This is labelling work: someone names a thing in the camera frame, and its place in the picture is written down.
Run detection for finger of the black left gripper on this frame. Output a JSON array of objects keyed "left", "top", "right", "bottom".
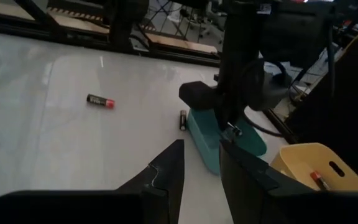
[
  {"left": 230, "top": 109, "right": 244, "bottom": 141},
  {"left": 221, "top": 109, "right": 232, "bottom": 141}
]

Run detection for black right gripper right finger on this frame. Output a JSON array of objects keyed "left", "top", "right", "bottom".
[{"left": 219, "top": 139, "right": 358, "bottom": 224}]

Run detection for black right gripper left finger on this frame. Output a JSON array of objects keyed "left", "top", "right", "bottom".
[{"left": 0, "top": 139, "right": 185, "bottom": 224}]

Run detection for red and black battery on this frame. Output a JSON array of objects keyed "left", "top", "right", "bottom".
[
  {"left": 86, "top": 93, "right": 116, "bottom": 110},
  {"left": 310, "top": 170, "right": 331, "bottom": 191}
]

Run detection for teal plastic bin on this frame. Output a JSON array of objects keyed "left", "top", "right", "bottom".
[{"left": 186, "top": 108, "right": 267, "bottom": 175}]

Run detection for wooden platform board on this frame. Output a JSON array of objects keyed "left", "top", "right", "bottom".
[
  {"left": 144, "top": 32, "right": 219, "bottom": 54},
  {"left": 47, "top": 7, "right": 110, "bottom": 35}
]

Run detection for yellow plastic bin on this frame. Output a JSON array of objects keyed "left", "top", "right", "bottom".
[{"left": 270, "top": 142, "right": 358, "bottom": 192}]

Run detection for office chair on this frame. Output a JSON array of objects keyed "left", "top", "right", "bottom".
[{"left": 178, "top": 1, "right": 226, "bottom": 44}]

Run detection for black computer monitor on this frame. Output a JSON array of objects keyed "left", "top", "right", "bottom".
[{"left": 259, "top": 1, "right": 335, "bottom": 68}]

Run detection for black partition panel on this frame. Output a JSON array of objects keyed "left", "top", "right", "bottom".
[{"left": 286, "top": 15, "right": 358, "bottom": 191}]

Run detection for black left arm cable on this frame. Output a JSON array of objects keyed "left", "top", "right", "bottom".
[{"left": 242, "top": 58, "right": 293, "bottom": 138}]

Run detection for black frame post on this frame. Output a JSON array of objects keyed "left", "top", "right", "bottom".
[{"left": 104, "top": 0, "right": 150, "bottom": 52}]

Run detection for black table frame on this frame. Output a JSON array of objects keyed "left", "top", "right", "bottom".
[{"left": 0, "top": 9, "right": 222, "bottom": 68}]

